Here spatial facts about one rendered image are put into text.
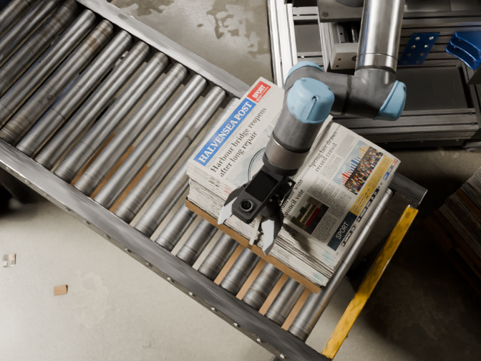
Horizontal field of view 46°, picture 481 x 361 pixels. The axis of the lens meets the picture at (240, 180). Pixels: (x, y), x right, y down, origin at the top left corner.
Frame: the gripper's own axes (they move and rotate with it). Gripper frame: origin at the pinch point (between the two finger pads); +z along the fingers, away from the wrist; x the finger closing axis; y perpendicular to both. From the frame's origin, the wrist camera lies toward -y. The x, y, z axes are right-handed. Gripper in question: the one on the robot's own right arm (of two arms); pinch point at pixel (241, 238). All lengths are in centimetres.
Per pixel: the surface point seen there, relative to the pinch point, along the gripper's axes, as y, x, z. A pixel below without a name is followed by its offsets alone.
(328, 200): 13.6, -10.2, -9.8
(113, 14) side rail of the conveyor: 46, 72, -4
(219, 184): 5.3, 10.3, -4.5
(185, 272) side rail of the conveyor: 7.1, 10.3, 25.0
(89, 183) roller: 10, 44, 22
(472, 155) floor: 151, -42, 23
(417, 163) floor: 137, -25, 33
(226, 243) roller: 16.6, 6.4, 18.5
